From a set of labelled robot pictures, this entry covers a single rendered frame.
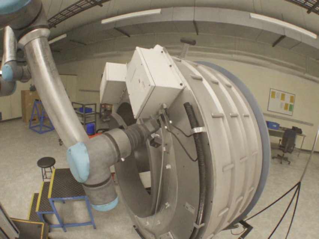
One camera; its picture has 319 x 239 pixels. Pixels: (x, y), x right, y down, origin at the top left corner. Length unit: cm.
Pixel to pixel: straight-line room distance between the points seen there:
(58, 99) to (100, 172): 24
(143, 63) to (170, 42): 609
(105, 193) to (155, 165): 31
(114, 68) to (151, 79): 67
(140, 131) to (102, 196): 22
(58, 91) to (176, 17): 385
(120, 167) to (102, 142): 104
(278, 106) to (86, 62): 1015
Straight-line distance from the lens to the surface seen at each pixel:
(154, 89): 46
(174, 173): 58
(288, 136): 498
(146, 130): 46
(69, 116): 45
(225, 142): 51
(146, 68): 50
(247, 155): 63
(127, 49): 747
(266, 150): 81
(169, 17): 415
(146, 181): 143
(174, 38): 662
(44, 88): 45
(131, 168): 141
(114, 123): 45
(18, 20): 44
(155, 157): 63
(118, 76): 105
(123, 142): 38
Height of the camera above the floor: 164
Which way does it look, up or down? 12 degrees down
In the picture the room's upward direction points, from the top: 6 degrees clockwise
